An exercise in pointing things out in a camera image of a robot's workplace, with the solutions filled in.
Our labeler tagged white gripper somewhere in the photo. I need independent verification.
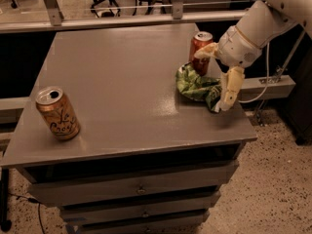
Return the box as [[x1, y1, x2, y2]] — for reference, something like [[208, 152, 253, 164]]
[[194, 25, 263, 112]]

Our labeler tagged green jalapeno chip bag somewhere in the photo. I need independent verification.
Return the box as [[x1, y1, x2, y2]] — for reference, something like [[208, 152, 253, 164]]
[[175, 62, 221, 113]]

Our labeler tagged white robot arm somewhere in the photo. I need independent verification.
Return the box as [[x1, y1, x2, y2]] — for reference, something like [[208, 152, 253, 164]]
[[195, 0, 312, 111]]

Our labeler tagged red coke can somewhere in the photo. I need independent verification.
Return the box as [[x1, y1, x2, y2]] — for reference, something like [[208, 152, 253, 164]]
[[188, 31, 215, 77]]

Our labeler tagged gold La Croix can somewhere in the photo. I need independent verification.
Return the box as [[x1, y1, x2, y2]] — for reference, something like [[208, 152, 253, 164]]
[[36, 86, 80, 140]]

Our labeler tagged grey drawer cabinet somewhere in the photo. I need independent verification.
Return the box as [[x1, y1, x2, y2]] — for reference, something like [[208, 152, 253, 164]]
[[0, 23, 258, 234]]

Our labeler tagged middle grey drawer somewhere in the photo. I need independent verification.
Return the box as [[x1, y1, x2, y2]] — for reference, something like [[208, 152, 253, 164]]
[[60, 192, 220, 225]]

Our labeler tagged grey drawer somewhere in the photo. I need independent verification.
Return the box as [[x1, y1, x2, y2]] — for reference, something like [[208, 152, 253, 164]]
[[80, 210, 209, 234], [60, 192, 220, 225], [28, 160, 239, 207]]

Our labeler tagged bottom grey drawer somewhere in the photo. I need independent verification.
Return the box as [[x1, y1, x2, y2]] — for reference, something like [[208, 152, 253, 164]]
[[80, 210, 209, 234]]

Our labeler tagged top grey drawer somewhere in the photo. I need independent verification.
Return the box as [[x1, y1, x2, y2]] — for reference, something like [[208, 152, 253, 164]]
[[28, 160, 239, 207]]

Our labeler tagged white cable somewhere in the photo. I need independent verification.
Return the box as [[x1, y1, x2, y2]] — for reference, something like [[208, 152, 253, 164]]
[[238, 42, 272, 104]]

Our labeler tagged metal railing frame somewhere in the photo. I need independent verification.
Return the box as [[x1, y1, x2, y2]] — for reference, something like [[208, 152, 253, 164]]
[[0, 0, 257, 33]]

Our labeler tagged black floor cable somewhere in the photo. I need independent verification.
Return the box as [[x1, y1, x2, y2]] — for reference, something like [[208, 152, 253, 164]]
[[8, 192, 47, 234]]

